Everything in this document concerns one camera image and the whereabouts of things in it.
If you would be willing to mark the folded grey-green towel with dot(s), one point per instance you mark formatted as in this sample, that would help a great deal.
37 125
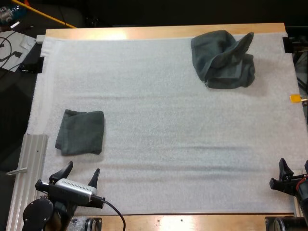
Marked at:
80 132

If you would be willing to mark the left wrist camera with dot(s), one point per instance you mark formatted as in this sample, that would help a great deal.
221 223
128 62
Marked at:
75 188

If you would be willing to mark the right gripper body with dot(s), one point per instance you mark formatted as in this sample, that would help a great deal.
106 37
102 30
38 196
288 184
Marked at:
285 185

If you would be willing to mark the pile of grey-green towels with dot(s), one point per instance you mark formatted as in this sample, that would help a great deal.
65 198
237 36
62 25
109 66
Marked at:
216 55

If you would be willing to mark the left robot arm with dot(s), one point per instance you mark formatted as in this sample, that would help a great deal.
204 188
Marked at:
36 214

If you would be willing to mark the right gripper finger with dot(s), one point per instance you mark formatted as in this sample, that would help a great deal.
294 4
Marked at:
306 168
284 169

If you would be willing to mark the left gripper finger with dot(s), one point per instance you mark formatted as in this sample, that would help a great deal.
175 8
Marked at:
63 172
95 179

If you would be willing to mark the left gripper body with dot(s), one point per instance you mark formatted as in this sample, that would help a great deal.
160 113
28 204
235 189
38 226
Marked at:
69 196

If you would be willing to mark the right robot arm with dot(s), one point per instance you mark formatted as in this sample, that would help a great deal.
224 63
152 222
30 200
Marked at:
304 199

